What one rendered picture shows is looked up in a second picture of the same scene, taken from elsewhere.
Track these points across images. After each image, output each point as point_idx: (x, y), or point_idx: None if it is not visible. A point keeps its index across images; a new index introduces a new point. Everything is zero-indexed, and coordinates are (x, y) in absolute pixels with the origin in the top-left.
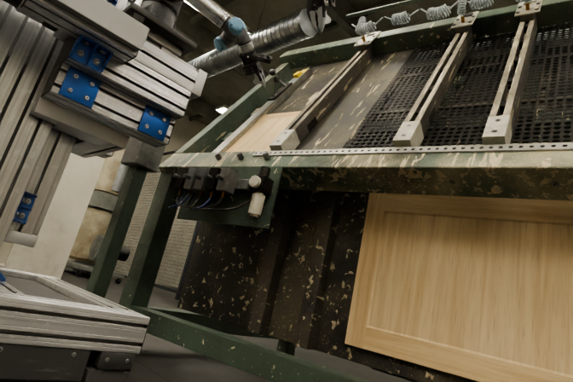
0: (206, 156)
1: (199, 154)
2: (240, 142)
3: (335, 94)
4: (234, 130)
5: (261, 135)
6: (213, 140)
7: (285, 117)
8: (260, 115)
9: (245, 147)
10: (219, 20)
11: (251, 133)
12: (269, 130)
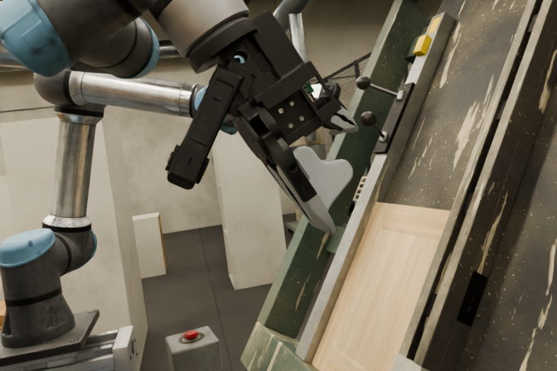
0: (288, 370)
1: (281, 354)
2: (339, 316)
3: (516, 150)
4: (344, 213)
5: (372, 298)
6: (312, 261)
7: (411, 230)
8: (366, 213)
9: (347, 344)
10: (180, 113)
11: (356, 282)
12: (385, 284)
